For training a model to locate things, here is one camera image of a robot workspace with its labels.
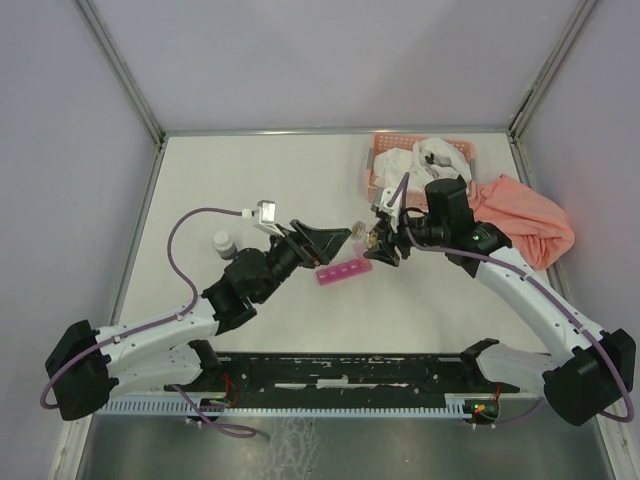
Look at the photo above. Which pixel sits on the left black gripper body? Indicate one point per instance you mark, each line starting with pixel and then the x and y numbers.
pixel 286 257

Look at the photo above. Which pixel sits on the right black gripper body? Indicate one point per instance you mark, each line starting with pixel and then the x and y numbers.
pixel 401 238

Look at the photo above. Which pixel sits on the amber pill bottle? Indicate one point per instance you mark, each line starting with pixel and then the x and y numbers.
pixel 363 233

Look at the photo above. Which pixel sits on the pink weekly pill organizer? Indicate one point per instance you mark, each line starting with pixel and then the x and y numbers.
pixel 356 266

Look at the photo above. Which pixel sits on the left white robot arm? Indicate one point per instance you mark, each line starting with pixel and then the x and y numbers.
pixel 89 366

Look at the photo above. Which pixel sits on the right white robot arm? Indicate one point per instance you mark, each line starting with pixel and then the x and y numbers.
pixel 585 370

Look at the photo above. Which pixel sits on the pink plastic basket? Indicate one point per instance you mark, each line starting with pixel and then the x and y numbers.
pixel 385 141

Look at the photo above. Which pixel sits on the white cap pill bottle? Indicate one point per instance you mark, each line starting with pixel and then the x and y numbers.
pixel 224 245

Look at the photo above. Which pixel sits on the salmon pink cloth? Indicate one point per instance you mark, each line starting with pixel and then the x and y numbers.
pixel 537 227

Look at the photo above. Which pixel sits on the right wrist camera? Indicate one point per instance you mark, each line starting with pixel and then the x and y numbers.
pixel 387 203

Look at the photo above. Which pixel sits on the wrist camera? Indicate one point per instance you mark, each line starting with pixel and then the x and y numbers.
pixel 264 218
pixel 387 203

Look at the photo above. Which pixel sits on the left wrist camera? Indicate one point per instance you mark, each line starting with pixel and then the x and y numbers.
pixel 264 218

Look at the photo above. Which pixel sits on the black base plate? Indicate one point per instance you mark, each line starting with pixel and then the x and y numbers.
pixel 332 380

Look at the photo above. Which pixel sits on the left aluminium frame post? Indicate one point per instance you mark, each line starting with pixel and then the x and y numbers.
pixel 97 27

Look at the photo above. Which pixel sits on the aluminium frame post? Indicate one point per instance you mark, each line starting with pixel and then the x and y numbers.
pixel 552 66
pixel 97 27

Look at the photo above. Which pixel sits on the right aluminium frame post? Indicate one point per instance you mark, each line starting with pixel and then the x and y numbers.
pixel 552 66

